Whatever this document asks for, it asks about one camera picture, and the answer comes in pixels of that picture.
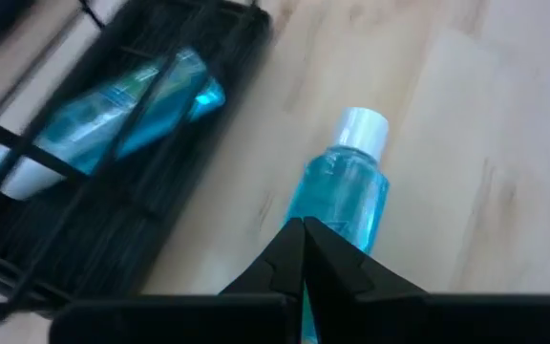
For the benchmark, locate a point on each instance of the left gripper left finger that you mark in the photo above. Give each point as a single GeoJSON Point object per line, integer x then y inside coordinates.
{"type": "Point", "coordinates": [275, 282]}

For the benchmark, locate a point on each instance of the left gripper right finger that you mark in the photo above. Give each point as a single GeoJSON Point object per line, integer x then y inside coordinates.
{"type": "Point", "coordinates": [337, 282]}

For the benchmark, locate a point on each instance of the blue mouthwash bottle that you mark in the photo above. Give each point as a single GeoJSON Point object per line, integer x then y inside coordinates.
{"type": "Point", "coordinates": [342, 191]}

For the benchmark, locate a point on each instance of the blue toothpaste tube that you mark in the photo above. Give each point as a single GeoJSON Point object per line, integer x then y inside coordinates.
{"type": "Point", "coordinates": [98, 124]}

